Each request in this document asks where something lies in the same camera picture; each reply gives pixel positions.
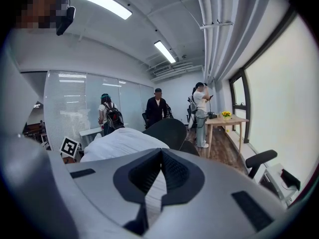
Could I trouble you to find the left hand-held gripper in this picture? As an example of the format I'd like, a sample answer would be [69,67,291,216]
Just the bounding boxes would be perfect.
[59,136,82,163]

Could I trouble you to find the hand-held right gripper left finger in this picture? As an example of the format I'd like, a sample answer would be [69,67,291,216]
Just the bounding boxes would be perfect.
[47,147,163,239]

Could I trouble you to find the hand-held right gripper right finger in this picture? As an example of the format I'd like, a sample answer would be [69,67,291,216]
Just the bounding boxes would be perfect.
[149,148,295,239]

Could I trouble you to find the light grey clothes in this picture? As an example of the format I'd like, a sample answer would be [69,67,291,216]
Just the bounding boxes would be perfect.
[80,127,170,224]

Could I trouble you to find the black office chair with headrest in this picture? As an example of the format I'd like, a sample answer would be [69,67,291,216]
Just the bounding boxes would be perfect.
[142,118,278,179]

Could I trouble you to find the white desk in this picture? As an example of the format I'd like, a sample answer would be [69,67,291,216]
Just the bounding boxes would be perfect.
[79,123,129,146]

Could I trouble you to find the black pouch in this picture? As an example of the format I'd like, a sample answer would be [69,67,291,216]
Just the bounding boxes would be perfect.
[281,168,302,192]

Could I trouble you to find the light wooden table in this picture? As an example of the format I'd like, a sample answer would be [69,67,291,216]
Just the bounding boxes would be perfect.
[204,115,250,159]

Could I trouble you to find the person's white top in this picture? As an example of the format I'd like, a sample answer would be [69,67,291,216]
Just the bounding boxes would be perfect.
[0,32,48,148]

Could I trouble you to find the dark framed window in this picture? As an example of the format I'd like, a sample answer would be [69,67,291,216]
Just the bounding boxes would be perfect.
[228,7,319,184]

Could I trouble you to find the ceiling tube light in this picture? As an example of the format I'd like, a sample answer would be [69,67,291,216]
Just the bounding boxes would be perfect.
[68,0,133,20]
[154,40,176,64]

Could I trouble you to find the person's head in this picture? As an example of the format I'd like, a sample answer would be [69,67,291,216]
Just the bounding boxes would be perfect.
[13,0,72,31]

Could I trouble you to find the white ceiling pipes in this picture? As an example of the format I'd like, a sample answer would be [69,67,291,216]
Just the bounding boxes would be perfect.
[194,0,275,84]

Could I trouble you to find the black head-mounted camera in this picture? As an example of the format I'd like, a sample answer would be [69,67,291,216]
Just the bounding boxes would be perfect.
[55,5,76,36]

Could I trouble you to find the white air duct vent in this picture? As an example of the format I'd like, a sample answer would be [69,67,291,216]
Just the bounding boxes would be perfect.
[146,56,204,82]

